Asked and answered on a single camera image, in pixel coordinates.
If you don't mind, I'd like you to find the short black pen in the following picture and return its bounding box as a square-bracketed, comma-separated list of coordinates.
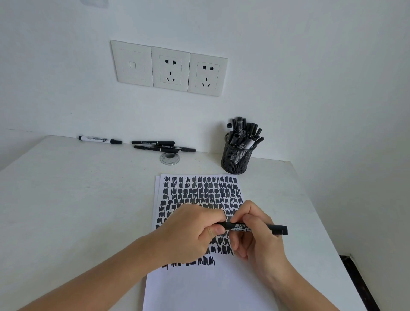
[131, 140, 176, 147]

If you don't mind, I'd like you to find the black marker pen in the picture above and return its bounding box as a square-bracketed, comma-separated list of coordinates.
[220, 222, 288, 236]

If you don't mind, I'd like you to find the white power socket wall plate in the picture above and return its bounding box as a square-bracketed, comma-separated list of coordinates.
[151, 46, 191, 92]
[187, 53, 229, 97]

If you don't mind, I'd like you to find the person's right hand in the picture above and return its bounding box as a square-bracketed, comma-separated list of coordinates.
[230, 200, 295, 286]

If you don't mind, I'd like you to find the bunch of black markers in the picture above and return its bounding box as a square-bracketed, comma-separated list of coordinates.
[226, 117, 265, 152]

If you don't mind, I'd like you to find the person's right forearm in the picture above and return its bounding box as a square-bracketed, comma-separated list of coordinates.
[266, 265, 341, 311]

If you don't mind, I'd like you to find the white marker with black cap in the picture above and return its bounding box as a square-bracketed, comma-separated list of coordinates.
[78, 135, 123, 145]

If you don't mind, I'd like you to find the long black pen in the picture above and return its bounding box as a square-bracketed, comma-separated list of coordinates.
[133, 145, 196, 153]

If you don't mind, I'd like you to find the white data port wall plate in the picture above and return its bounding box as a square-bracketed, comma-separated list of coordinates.
[110, 40, 153, 87]

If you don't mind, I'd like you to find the person's left forearm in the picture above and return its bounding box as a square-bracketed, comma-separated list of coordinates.
[18, 235, 162, 311]

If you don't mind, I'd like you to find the black mesh pen holder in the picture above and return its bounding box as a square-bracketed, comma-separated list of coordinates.
[220, 133, 257, 175]

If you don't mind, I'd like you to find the scribbled white paper sheet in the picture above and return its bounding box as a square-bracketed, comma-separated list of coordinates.
[142, 174, 280, 311]

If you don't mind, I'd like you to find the person's left hand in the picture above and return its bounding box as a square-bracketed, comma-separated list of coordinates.
[149, 203, 227, 268]

